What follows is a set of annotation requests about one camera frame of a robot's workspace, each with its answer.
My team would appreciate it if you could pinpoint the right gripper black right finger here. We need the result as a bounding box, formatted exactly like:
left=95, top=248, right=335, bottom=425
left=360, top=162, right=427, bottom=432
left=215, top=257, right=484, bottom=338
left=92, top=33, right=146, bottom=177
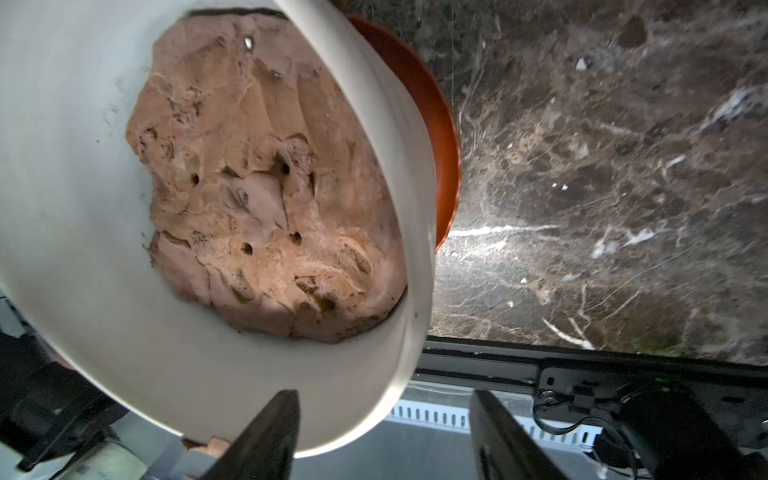
left=469, top=390, right=566, bottom=480

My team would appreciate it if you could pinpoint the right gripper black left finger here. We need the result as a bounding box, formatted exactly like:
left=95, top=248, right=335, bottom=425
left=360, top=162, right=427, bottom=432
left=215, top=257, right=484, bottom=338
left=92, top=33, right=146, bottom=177
left=201, top=390, right=300, bottom=480

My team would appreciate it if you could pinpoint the white ceramic pot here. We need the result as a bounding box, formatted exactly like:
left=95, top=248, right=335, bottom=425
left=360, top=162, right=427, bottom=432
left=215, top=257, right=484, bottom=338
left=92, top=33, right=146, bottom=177
left=1, top=1, right=437, bottom=458

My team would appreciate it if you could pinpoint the brown mud clay filling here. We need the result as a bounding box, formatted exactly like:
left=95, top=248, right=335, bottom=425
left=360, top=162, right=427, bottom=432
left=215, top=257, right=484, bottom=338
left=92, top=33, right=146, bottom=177
left=126, top=13, right=407, bottom=342

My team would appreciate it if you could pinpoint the orange terracotta saucer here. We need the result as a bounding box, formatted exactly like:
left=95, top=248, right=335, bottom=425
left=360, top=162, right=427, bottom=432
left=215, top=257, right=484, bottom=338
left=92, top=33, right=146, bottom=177
left=347, top=14, right=462, bottom=247

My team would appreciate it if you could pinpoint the white slotted cable duct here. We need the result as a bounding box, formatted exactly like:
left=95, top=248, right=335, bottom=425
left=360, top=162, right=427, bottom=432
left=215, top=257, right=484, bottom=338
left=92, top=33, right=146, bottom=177
left=385, top=400, right=603, bottom=453

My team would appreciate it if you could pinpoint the black front rail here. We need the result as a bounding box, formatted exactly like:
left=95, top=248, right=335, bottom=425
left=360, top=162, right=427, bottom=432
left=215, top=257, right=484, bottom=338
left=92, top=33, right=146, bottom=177
left=414, top=336, right=767, bottom=449

